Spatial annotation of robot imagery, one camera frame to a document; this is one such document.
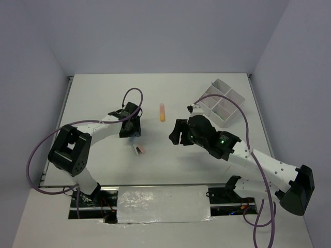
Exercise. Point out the clear compartment organizer box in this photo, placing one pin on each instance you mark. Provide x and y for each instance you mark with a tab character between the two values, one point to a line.
214	103

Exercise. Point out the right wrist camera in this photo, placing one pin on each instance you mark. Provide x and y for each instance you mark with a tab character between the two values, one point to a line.
194	110

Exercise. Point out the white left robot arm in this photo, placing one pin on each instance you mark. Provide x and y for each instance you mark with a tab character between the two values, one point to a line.
70	150

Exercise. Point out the silver foil panel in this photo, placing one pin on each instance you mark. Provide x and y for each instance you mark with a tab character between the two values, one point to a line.
166	204

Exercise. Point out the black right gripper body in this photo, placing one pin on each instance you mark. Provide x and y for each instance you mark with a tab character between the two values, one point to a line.
187	136

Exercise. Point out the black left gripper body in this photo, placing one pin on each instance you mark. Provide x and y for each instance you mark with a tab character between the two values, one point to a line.
134	129

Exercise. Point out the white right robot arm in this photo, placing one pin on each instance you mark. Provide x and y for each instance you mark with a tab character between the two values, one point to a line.
290	185

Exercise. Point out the orange pink highlighter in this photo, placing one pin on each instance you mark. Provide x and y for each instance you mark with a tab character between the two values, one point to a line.
162	112

